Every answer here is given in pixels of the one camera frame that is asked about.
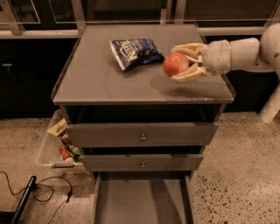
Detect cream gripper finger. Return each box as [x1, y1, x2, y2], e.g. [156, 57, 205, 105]
[171, 63, 208, 82]
[171, 43, 206, 63]

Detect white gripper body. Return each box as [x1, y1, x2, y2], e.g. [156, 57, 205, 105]
[201, 40, 231, 75]

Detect red apple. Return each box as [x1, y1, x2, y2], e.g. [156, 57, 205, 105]
[163, 52, 189, 77]

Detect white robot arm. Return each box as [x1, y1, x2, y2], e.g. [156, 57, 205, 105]
[171, 24, 280, 82]

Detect grey drawer cabinet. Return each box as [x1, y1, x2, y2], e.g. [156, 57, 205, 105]
[50, 24, 236, 224]

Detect grey top drawer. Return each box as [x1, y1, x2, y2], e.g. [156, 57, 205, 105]
[66, 122, 218, 148]

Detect grey drawer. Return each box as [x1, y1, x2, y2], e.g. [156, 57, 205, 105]
[82, 154, 203, 172]
[66, 122, 218, 148]
[92, 172, 197, 224]

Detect grey bottom drawer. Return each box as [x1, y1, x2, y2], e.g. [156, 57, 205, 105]
[92, 172, 197, 224]

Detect grey middle drawer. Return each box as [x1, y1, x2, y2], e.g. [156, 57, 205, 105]
[82, 154, 203, 172]

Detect blue chip bag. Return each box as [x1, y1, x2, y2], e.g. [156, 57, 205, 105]
[109, 38, 165, 71]

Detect snack packets in bin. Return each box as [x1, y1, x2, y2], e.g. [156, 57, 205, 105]
[47, 118, 81, 162]

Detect clear plastic bin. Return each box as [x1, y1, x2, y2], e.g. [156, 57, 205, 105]
[36, 109, 86, 174]

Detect metal railing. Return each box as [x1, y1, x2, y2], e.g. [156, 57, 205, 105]
[1, 0, 280, 39]

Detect black device on floor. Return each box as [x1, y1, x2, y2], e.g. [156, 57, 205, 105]
[0, 176, 37, 224]

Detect black cable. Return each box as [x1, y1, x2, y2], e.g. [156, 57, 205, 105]
[0, 171, 74, 224]

